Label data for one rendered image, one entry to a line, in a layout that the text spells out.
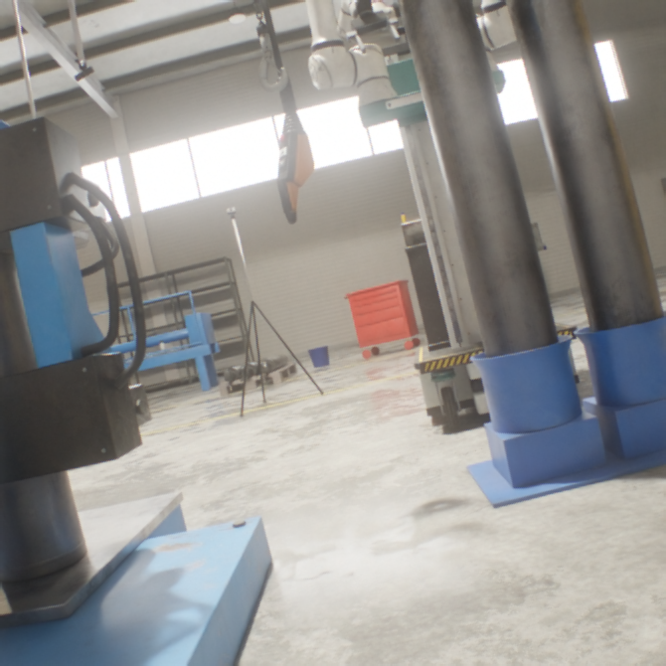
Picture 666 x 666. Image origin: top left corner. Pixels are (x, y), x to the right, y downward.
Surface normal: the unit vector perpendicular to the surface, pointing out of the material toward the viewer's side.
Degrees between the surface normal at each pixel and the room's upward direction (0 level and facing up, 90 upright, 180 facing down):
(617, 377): 90
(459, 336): 90
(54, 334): 90
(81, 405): 90
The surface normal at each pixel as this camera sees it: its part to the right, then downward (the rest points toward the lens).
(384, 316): -0.36, 0.07
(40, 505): 0.64, -0.16
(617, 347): -0.57, 0.12
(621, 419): -0.04, 0.00
